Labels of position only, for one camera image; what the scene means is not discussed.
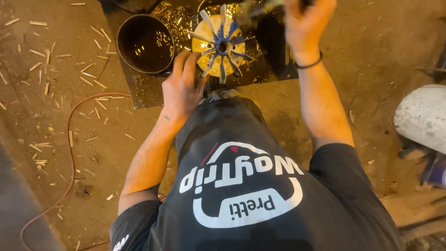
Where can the person's left hand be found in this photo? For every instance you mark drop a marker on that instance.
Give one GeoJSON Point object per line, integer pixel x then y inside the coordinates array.
{"type": "Point", "coordinates": [181, 90]}

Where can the person's right hand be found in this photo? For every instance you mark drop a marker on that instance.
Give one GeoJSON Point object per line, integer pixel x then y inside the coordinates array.
{"type": "Point", "coordinates": [305, 26]}

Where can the person's left fingers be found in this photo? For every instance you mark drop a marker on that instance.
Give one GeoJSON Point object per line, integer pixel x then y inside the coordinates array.
{"type": "Point", "coordinates": [188, 66]}

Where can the blue and yellow fan rotor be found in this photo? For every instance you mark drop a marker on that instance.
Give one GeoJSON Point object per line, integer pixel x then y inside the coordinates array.
{"type": "Point", "coordinates": [220, 43]}

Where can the blurred hand tool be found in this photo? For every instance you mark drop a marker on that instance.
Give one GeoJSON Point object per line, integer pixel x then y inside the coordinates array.
{"type": "Point", "coordinates": [259, 10]}

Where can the oily black metal tray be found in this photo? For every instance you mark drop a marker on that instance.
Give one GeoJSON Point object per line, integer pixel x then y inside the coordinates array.
{"type": "Point", "coordinates": [195, 55]}

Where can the dark metal pipe section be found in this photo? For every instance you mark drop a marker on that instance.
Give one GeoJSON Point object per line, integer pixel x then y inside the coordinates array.
{"type": "Point", "coordinates": [145, 43]}

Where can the black wrist band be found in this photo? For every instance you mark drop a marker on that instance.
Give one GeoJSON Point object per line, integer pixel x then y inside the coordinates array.
{"type": "Point", "coordinates": [308, 63]}

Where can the scattered wood splinters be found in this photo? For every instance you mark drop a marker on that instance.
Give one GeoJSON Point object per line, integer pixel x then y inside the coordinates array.
{"type": "Point", "coordinates": [59, 76]}

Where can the black printed t-shirt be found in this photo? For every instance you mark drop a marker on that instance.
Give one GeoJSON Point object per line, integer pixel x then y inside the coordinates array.
{"type": "Point", "coordinates": [251, 181]}

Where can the white stone block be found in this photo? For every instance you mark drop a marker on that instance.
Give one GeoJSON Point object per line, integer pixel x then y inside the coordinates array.
{"type": "Point", "coordinates": [423, 116]}

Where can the dark metal frame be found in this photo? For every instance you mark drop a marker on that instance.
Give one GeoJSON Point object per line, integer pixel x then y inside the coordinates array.
{"type": "Point", "coordinates": [430, 164]}

